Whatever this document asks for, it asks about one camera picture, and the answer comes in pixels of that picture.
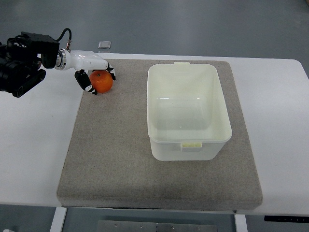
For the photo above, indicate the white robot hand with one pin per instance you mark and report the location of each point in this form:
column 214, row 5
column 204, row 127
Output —
column 86, row 60

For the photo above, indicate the orange fruit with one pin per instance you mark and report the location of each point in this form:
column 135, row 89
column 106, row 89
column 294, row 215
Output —
column 101, row 81

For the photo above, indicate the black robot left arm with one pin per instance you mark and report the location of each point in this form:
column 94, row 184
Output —
column 25, row 58

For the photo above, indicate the white plastic box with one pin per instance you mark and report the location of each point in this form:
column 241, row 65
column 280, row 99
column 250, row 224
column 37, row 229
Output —
column 187, row 116

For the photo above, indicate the small metal floor plate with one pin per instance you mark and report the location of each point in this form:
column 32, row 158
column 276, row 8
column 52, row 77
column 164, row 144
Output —
column 104, row 45

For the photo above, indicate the white table left leg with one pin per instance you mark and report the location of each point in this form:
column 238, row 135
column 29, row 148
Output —
column 58, row 219

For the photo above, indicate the white table leg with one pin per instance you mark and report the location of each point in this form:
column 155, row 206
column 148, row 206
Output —
column 58, row 219
column 240, row 223

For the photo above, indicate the white table right leg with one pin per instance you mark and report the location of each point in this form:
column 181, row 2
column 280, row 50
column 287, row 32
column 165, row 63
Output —
column 240, row 223

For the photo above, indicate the black table control panel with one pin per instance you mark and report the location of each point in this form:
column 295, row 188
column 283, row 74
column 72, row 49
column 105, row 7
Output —
column 291, row 219

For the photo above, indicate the grey metal base plate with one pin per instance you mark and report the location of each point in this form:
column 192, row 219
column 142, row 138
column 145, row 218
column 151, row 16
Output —
column 133, row 226

